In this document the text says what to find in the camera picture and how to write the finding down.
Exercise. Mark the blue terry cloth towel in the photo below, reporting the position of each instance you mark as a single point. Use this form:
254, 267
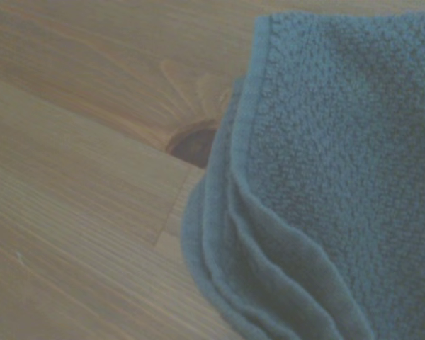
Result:
333, 170

